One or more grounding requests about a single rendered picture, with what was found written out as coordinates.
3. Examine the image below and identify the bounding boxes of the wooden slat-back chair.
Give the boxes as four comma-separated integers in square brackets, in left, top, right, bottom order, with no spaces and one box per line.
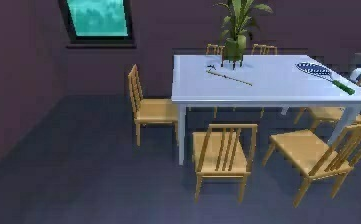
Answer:
[251,43,278,119]
[127,63,180,147]
[261,121,361,209]
[191,123,259,204]
[293,65,361,131]

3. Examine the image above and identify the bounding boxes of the thin wooden stick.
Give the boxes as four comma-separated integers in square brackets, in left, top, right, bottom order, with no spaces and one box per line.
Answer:
[206,69,254,87]

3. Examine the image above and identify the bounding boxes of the white dining table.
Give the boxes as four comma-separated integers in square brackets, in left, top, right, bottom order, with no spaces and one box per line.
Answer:
[171,54,361,167]

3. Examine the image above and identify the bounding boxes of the green potted house plant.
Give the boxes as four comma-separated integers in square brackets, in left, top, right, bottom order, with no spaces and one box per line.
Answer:
[213,0,275,70]

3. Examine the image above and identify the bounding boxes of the grey and white furniture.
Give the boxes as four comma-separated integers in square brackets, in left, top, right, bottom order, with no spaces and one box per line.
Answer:
[349,52,361,85]

